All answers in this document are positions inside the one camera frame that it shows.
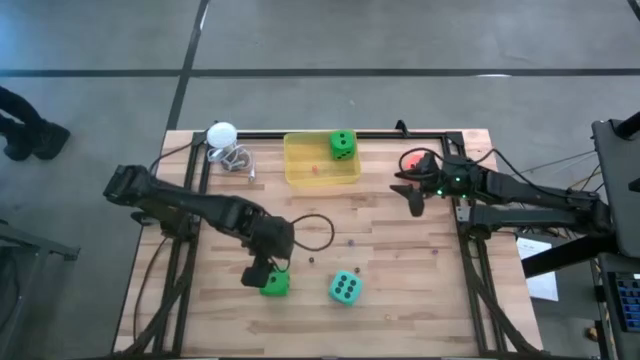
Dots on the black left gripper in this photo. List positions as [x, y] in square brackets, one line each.
[272, 237]

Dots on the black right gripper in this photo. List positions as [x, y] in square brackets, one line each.
[450, 182]

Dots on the orange foam die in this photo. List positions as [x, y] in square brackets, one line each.
[412, 161]

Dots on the green foam die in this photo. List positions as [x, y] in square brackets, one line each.
[342, 145]
[277, 286]

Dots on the teal foam die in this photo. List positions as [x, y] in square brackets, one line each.
[345, 288]

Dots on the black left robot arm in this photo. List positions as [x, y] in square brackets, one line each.
[200, 202]

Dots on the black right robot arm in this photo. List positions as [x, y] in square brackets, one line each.
[525, 190]

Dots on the black clamp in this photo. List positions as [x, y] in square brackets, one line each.
[402, 129]

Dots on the yellow translucent plastic tray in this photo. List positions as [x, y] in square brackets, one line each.
[305, 155]

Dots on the white round-topped stand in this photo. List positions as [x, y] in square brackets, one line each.
[222, 135]

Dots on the white paper sheet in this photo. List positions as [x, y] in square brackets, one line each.
[542, 287]

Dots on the black stand leg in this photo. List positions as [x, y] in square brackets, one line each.
[565, 257]

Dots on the dark grey laptop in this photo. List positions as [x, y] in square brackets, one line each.
[620, 190]

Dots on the small orange object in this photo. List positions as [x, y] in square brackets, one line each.
[592, 333]

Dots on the grey metal cart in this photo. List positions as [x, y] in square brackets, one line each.
[30, 250]

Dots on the backlit keyboard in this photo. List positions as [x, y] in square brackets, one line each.
[629, 302]

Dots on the person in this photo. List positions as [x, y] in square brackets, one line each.
[35, 140]

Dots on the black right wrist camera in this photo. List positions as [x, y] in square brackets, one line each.
[430, 162]

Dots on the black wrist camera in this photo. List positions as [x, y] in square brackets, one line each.
[257, 275]
[430, 162]

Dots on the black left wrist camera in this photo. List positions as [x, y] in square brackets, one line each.
[257, 275]

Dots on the black metal table frame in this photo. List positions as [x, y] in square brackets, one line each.
[350, 135]

